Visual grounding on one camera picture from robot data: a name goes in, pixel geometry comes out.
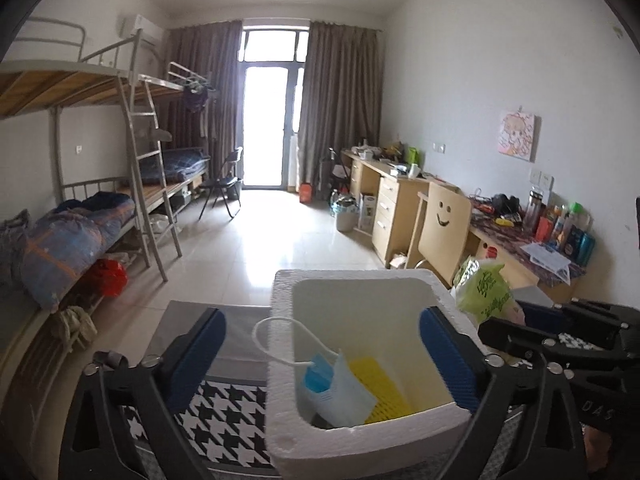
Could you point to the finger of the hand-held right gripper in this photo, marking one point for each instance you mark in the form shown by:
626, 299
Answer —
542, 317
515, 337

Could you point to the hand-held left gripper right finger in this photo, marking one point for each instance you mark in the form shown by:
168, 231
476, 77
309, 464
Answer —
450, 355

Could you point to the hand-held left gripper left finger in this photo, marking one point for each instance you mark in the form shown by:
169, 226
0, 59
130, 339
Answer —
195, 355

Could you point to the green plastic bag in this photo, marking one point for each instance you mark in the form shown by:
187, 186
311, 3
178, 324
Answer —
485, 295

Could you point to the yellow ribbed sponge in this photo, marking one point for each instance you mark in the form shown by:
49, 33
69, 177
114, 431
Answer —
380, 390

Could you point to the white foam box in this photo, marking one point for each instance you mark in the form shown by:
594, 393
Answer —
350, 305

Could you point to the blue face mask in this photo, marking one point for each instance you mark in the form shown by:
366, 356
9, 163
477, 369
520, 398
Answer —
345, 395

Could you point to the person's right hand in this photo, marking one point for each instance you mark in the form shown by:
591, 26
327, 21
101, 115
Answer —
605, 450

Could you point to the printed papers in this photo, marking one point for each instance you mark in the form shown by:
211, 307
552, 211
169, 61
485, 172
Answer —
547, 260

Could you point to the wooden desk with patterned cover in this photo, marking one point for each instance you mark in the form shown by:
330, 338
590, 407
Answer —
505, 260

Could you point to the houndstooth tablecloth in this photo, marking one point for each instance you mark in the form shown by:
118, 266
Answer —
225, 420

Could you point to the row of toiletry bottles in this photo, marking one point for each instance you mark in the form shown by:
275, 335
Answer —
565, 235

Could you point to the yellow desk item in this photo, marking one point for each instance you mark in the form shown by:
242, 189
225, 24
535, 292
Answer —
502, 221

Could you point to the red bag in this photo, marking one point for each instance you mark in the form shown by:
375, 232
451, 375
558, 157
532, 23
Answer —
110, 280

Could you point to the black bag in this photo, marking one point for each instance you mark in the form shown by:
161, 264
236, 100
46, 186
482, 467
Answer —
507, 204

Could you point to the beige rag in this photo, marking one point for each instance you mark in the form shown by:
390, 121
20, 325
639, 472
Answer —
75, 330

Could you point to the wooden chair with smiley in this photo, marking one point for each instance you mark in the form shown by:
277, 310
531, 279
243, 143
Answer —
442, 230

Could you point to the wooden desk with drawers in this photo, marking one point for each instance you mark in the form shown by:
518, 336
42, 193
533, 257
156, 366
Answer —
395, 215

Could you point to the white carton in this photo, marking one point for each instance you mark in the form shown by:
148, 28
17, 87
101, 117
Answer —
367, 212

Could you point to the blue patterned quilt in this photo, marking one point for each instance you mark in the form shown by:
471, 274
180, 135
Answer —
65, 245

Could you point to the white bucket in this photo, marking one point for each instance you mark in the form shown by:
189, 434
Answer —
346, 215

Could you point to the black folding chair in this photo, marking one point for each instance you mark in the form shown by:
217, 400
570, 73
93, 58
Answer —
222, 180

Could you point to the orange box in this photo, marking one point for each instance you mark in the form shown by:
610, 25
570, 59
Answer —
306, 193

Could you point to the blue checked bedding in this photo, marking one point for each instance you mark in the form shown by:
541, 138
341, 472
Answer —
175, 160

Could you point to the metal bunk bed ladder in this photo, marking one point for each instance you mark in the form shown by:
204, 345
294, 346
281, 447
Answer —
145, 160

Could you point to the green bottle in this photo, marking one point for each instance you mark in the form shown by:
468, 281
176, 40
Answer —
411, 155

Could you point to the grey garment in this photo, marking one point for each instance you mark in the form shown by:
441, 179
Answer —
12, 235

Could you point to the glass balcony door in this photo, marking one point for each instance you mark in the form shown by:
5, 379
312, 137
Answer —
270, 120

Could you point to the hanging dark clothes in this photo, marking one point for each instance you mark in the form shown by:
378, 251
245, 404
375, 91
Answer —
195, 100

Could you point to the brown curtain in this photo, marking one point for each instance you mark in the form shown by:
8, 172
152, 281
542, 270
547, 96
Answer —
205, 100
340, 100

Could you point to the metal bunk bed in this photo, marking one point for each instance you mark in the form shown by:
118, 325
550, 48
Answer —
50, 85
160, 85

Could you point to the white air conditioner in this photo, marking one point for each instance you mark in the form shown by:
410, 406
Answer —
142, 31

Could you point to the pink wall picture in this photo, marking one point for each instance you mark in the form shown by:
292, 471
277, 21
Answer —
518, 135

